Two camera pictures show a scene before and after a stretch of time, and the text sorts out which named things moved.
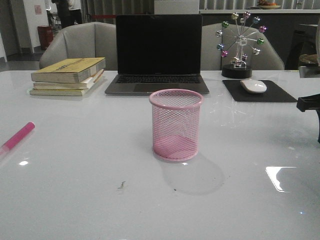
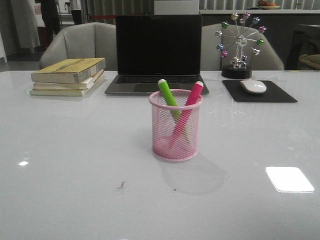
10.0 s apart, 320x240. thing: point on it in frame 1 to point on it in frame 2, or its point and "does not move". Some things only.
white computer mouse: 253,86 does not move
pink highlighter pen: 16,136 to 191,102
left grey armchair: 82,42 does not move
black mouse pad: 274,92 does not move
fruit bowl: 264,5 does not move
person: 69,12 to 50,14
